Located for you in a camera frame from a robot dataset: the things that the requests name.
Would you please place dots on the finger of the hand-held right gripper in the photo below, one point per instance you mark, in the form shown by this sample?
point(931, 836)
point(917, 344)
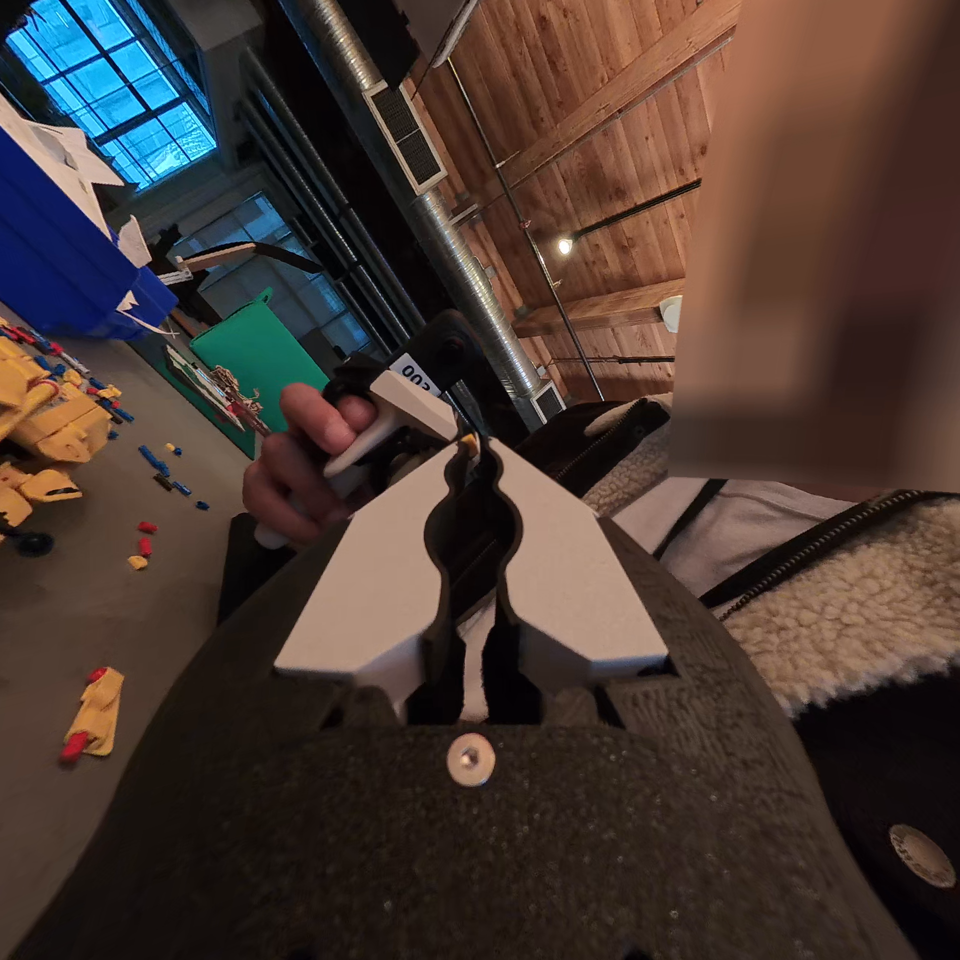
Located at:
point(412, 405)

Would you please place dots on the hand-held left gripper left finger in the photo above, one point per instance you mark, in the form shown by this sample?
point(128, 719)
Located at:
point(360, 600)

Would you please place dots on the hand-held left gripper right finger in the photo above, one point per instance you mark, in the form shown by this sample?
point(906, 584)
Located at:
point(585, 592)

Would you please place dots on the yellow brick car model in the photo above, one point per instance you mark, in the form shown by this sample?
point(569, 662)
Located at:
point(45, 420)

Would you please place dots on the person's right hand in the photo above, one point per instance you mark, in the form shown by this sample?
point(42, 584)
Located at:
point(285, 480)

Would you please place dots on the air vent grille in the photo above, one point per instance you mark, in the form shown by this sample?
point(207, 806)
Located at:
point(547, 401)
point(405, 139)

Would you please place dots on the ceiling spot lamp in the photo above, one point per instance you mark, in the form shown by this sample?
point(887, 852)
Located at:
point(565, 245)

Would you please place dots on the green board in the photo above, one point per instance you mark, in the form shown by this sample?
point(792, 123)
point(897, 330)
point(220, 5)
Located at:
point(255, 352)

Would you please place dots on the white garment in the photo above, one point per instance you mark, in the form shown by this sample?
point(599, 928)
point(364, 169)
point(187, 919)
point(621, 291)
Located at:
point(750, 525)

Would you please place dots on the pile of red blue pins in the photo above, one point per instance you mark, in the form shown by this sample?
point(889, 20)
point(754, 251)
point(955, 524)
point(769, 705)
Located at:
point(161, 469)

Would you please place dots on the fleece lined jacket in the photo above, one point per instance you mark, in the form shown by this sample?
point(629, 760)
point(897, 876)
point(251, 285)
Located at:
point(862, 600)

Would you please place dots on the small black wheel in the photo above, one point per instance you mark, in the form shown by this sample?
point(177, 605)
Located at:
point(34, 543)

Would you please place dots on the blue plastic bin with papers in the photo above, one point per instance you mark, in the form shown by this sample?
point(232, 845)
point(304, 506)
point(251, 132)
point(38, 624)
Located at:
point(67, 157)

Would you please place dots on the blue lit window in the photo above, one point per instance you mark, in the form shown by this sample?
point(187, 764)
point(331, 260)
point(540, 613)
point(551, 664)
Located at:
point(112, 82)

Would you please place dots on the pale jacket button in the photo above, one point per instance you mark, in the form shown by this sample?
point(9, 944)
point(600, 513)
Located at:
point(922, 855)

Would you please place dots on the silver ventilation duct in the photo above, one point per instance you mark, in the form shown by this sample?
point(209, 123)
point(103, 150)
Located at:
point(450, 225)

